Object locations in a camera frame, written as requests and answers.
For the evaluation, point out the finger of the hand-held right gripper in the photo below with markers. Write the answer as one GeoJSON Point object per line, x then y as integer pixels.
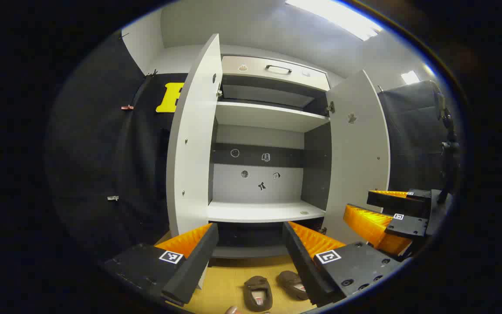
{"type": "Point", "coordinates": [403, 226]}
{"type": "Point", "coordinates": [390, 201]}

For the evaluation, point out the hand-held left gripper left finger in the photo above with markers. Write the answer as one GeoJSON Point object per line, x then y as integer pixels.
{"type": "Point", "coordinates": [194, 266]}

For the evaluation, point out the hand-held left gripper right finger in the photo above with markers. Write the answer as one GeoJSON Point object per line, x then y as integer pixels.
{"type": "Point", "coordinates": [301, 266]}

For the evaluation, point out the brown fuzzy shoe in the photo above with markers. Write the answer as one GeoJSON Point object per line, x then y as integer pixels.
{"type": "Point", "coordinates": [290, 282]}
{"type": "Point", "coordinates": [257, 294]}

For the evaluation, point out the white cabinet door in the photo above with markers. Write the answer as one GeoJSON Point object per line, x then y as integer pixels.
{"type": "Point", "coordinates": [194, 152]}
{"type": "Point", "coordinates": [355, 165]}

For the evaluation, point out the white shoe cabinet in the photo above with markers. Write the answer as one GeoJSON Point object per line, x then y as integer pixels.
{"type": "Point", "coordinates": [255, 187]}

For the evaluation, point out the white cabinet shelf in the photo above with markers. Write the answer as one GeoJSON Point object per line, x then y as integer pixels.
{"type": "Point", "coordinates": [268, 115]}
{"type": "Point", "coordinates": [259, 211]}

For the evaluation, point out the white cabinet drawer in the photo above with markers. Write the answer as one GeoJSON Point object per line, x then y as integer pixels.
{"type": "Point", "coordinates": [251, 67]}

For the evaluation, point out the black backdrop cloth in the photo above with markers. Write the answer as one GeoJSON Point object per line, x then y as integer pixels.
{"type": "Point", "coordinates": [98, 152]}
{"type": "Point", "coordinates": [412, 139]}

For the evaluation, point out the small ceiling light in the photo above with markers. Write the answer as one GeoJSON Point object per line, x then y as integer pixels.
{"type": "Point", "coordinates": [410, 77]}

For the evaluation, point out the long ceiling light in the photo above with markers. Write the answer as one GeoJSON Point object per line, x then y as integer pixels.
{"type": "Point", "coordinates": [338, 15]}

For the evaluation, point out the black clip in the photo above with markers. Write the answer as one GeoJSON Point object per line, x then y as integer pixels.
{"type": "Point", "coordinates": [151, 73]}

